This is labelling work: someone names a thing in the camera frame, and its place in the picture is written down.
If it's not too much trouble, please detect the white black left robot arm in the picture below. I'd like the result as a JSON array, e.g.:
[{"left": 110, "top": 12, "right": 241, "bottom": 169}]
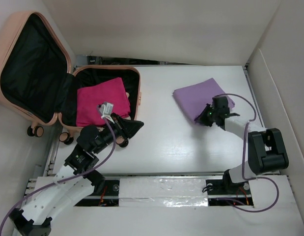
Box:
[{"left": 8, "top": 113, "right": 144, "bottom": 236}]

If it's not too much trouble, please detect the pink hard-shell suitcase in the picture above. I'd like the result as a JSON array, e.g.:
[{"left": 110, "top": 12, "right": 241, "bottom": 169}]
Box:
[{"left": 0, "top": 11, "right": 141, "bottom": 145}]

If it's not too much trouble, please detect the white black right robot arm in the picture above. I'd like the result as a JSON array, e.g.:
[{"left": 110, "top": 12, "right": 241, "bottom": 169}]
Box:
[{"left": 195, "top": 96, "right": 289, "bottom": 193}]

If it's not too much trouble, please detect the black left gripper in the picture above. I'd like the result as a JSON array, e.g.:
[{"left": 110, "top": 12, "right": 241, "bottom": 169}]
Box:
[{"left": 94, "top": 112, "right": 144, "bottom": 153}]

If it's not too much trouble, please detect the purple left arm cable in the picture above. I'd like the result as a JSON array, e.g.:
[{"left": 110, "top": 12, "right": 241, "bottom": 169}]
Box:
[{"left": 0, "top": 104, "right": 118, "bottom": 236}]

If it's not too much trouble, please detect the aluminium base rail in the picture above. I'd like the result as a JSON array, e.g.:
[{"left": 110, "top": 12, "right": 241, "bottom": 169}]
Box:
[{"left": 26, "top": 177, "right": 253, "bottom": 211}]

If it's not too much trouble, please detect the purple cloth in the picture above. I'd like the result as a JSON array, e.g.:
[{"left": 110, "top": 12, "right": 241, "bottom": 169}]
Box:
[{"left": 172, "top": 78, "right": 225, "bottom": 124}]

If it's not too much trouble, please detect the magenta cloth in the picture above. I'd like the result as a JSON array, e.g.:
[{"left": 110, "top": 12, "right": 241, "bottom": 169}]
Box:
[{"left": 76, "top": 77, "right": 130, "bottom": 127}]

